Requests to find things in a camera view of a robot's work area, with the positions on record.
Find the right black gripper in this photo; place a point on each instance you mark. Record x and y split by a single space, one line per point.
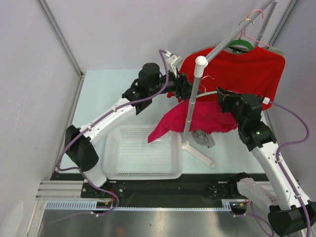
225 98

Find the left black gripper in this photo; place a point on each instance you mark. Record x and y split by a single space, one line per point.
182 88

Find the pale green hanger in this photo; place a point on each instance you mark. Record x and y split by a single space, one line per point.
205 92

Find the magenta t shirt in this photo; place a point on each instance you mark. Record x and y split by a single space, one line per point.
207 116

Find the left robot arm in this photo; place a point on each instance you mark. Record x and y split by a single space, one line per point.
80 142

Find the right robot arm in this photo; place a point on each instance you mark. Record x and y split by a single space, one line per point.
289 209

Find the red t shirt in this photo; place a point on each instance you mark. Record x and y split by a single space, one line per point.
257 72

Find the dark green hanger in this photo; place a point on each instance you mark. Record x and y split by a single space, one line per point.
240 42

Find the grey clothes rack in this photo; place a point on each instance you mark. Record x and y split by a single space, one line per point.
203 61

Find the grey cloth on table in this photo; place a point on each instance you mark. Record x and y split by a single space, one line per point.
203 138

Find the grey garment behind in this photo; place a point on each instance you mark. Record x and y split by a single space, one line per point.
276 50

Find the white perforated plastic basket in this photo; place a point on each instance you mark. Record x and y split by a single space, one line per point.
129 156

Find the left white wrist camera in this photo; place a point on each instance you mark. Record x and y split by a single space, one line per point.
173 62

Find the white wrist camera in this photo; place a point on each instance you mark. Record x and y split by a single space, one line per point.
173 62
265 100

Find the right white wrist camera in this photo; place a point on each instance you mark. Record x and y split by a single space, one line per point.
265 100

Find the pink wire hanger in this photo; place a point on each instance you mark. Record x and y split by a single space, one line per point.
243 32

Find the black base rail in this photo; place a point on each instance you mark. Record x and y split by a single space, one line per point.
188 187

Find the white slotted cable duct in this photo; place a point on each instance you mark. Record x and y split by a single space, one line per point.
101 205

